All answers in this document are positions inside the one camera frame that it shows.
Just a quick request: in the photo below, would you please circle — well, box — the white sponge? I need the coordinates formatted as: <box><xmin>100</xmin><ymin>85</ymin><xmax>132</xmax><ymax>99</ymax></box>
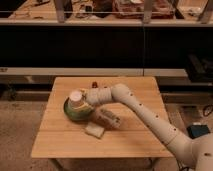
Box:
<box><xmin>85</xmin><ymin>122</ymin><xmax>105</xmax><ymax>138</ymax></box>

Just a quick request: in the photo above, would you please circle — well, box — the red small bottle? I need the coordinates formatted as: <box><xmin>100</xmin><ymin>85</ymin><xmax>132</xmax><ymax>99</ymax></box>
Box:
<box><xmin>92</xmin><ymin>82</ymin><xmax>98</xmax><ymax>88</ymax></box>

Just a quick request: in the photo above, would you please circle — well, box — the white ceramic cup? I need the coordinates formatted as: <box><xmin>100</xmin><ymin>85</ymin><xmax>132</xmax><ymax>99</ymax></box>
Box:
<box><xmin>69</xmin><ymin>90</ymin><xmax>83</xmax><ymax>107</ymax></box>

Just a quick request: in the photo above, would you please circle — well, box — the black box on right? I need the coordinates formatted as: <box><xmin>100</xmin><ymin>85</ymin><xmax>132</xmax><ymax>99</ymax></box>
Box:
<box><xmin>186</xmin><ymin>54</ymin><xmax>213</xmax><ymax>83</ymax></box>

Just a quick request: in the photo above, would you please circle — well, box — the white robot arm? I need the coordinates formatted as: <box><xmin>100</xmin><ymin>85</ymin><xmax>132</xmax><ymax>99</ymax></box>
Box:
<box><xmin>80</xmin><ymin>83</ymin><xmax>213</xmax><ymax>171</ymax></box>

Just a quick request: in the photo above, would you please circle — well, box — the wooden table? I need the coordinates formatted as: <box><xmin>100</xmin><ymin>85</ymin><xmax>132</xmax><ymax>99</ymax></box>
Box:
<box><xmin>31</xmin><ymin>77</ymin><xmax>171</xmax><ymax>158</ymax></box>

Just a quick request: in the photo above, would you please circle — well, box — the white snack box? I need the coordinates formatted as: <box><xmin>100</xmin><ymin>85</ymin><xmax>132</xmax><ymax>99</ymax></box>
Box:
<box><xmin>95</xmin><ymin>108</ymin><xmax>121</xmax><ymax>129</ymax></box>

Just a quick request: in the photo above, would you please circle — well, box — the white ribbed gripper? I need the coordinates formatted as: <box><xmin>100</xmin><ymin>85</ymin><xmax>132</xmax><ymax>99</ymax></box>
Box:
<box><xmin>75</xmin><ymin>88</ymin><xmax>113</xmax><ymax>110</ymax></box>

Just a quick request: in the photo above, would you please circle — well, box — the green ceramic bowl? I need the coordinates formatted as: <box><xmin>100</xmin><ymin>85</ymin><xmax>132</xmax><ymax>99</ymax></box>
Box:
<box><xmin>63</xmin><ymin>99</ymin><xmax>94</xmax><ymax>121</ymax></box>

